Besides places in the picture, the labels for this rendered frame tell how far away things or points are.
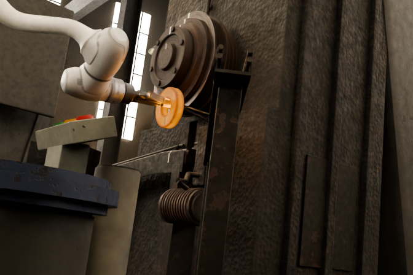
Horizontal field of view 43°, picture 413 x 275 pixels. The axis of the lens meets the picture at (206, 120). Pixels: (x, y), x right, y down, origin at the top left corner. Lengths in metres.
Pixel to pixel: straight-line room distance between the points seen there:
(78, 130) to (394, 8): 1.83
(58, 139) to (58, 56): 3.74
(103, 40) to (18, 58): 3.16
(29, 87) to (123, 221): 3.54
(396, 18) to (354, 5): 0.27
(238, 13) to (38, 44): 2.83
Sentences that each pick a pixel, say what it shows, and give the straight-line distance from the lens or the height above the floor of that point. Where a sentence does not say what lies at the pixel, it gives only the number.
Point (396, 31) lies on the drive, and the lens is 2.66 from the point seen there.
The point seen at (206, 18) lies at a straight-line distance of 2.31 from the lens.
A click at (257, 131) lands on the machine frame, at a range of 1.99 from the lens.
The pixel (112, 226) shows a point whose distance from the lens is 1.36.
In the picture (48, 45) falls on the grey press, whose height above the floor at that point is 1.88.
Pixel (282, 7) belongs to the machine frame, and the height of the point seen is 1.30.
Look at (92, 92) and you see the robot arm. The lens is 1.80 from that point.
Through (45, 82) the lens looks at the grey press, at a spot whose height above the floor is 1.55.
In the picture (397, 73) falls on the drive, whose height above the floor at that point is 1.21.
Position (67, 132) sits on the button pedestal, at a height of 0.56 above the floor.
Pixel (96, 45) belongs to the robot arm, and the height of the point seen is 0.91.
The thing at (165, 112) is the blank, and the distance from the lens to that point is 2.00.
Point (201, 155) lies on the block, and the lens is 2.06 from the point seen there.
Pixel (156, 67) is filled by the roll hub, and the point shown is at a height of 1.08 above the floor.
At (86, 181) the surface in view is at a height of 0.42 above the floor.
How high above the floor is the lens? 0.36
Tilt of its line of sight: 13 degrees up
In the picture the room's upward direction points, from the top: 7 degrees clockwise
